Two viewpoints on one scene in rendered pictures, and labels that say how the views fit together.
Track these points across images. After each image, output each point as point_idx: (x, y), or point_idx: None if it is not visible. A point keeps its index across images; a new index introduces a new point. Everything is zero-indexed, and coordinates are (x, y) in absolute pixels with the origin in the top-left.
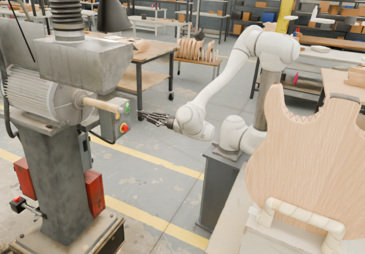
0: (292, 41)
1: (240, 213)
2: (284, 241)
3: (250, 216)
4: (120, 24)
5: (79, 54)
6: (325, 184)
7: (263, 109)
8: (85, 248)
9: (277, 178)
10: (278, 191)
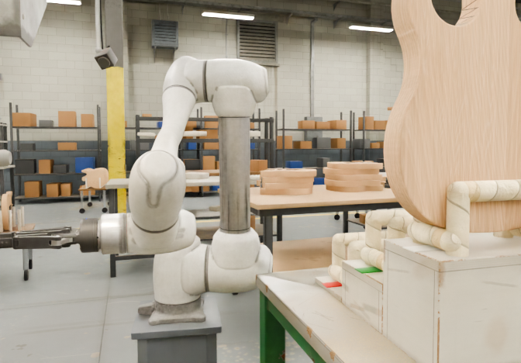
0: (259, 65)
1: (343, 324)
2: (502, 255)
3: (423, 254)
4: None
5: None
6: (508, 124)
7: (237, 189)
8: None
9: (450, 143)
10: (456, 168)
